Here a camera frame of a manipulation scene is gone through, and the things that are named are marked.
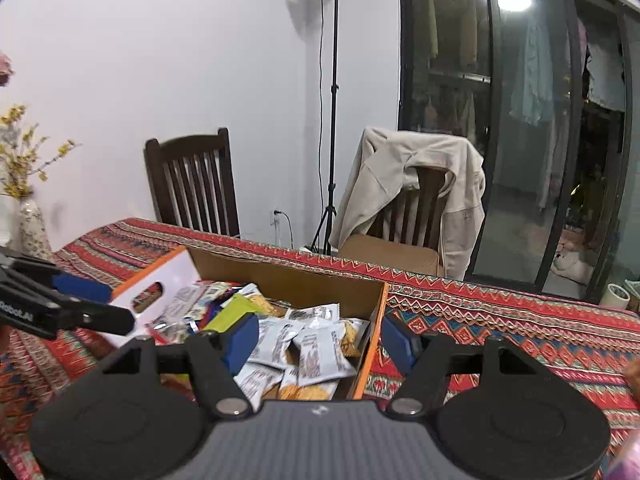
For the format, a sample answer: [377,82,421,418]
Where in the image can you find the white hanging garment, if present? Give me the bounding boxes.
[585,42,626,111]

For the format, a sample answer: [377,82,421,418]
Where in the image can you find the glass sliding door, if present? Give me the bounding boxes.
[397,0,640,306]

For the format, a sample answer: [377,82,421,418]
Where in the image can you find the white pot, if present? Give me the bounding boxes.
[600,282,632,309]

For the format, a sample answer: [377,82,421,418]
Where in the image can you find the floral ceramic vase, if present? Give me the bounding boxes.
[15,197,53,261]

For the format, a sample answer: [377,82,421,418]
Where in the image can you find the dark wooden chair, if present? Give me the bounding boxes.
[144,127,241,238]
[337,165,448,277]

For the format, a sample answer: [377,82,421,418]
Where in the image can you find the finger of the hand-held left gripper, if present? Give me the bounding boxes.
[54,300,137,337]
[0,255,112,305]

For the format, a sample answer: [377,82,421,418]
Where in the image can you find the green snack bar packet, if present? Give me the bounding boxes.
[202,292,257,333]

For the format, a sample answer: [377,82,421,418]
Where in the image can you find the chair with beige jacket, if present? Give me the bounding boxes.
[329,126,487,281]

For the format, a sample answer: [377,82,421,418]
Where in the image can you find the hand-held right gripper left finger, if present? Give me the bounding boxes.
[102,314,261,418]

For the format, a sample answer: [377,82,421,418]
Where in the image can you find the yellow flower branches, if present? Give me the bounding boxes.
[0,105,81,198]

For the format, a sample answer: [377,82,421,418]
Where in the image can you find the orange cardboard box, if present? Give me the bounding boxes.
[107,245,390,401]

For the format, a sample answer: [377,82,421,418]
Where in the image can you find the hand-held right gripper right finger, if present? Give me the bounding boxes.
[381,312,538,417]

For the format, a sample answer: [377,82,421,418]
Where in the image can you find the light blue hanging garment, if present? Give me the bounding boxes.
[522,20,557,126]

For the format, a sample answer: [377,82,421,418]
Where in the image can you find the red patterned tablecloth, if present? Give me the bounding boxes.
[0,217,640,480]

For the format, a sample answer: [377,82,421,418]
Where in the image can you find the pile of white snack packets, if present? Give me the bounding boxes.
[150,282,373,401]

